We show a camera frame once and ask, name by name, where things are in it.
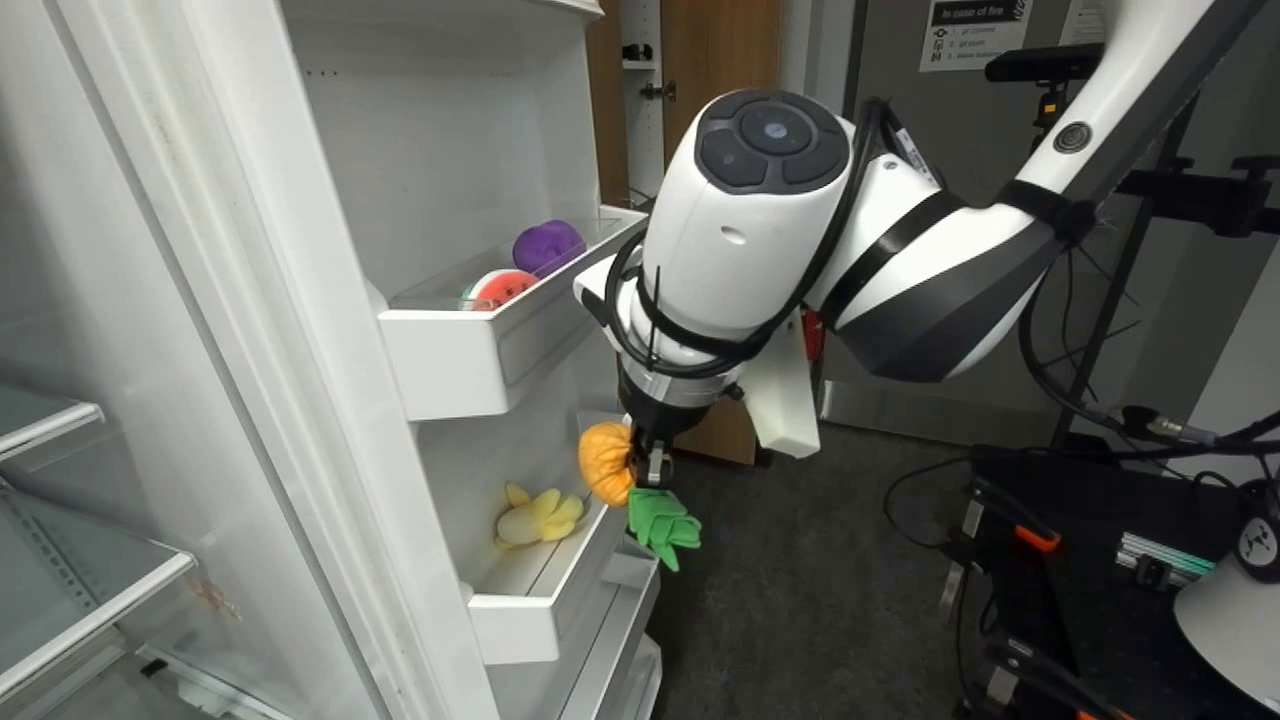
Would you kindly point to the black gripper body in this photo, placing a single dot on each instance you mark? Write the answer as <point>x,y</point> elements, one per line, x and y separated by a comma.
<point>666,416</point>

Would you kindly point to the black equipment cart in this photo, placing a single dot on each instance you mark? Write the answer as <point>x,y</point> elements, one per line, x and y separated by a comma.
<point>1105,584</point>

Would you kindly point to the black camera stand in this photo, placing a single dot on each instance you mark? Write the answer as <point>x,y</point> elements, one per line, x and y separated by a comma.
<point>1200,195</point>

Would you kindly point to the black stereo camera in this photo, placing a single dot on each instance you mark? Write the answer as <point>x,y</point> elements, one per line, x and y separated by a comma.
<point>1044,60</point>

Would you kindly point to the white round lamp shade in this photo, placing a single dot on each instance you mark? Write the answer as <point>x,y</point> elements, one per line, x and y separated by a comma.
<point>1232,624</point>

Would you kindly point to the brown wooden cabinet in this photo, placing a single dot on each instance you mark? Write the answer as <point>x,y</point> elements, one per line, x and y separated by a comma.
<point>720,47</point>

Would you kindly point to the yellow banana plush toy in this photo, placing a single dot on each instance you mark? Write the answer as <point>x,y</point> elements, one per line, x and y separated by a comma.
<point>542,516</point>

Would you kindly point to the orange pineapple plush toy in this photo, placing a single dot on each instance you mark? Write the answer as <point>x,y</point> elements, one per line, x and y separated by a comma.
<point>607,466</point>

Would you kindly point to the white fridge door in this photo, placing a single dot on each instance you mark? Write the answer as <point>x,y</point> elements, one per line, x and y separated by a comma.
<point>332,401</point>

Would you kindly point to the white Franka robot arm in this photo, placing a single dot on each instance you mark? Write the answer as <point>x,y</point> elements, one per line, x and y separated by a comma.
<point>802,225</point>

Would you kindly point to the white fridge door bin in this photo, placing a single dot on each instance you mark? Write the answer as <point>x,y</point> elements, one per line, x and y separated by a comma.
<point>467,360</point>
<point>534,624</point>
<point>594,666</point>
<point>637,684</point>

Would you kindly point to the white wall sign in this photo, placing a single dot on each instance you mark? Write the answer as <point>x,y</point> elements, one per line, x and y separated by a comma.
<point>974,33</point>

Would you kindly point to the glass fridge shelf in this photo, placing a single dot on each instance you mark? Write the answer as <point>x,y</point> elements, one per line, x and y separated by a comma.
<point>83,602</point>
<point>43,427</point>

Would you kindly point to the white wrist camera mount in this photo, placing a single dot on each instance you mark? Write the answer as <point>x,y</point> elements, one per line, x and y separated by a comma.
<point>785,394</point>

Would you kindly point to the purple plush toy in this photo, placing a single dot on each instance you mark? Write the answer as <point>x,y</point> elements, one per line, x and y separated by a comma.
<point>546,245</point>

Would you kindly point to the red plush toy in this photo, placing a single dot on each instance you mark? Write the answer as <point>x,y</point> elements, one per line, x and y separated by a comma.
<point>507,290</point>

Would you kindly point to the white fridge body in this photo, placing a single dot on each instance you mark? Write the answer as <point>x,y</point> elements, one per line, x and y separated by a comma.
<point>83,264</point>

